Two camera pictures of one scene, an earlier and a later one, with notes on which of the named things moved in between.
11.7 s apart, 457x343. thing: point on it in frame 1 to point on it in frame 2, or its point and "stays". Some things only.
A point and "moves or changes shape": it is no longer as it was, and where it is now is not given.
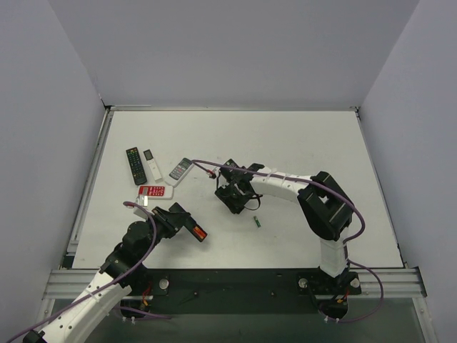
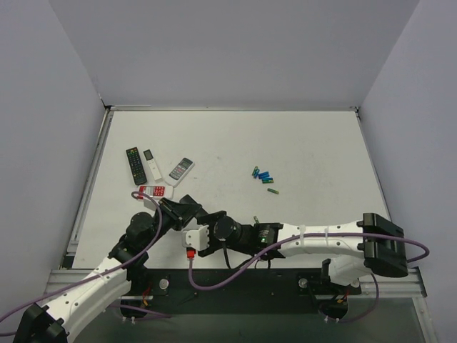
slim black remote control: [185, 217] moves or changes shape
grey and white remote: [179, 172] stays
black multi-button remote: [136, 166] stays
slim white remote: [153, 165] stays
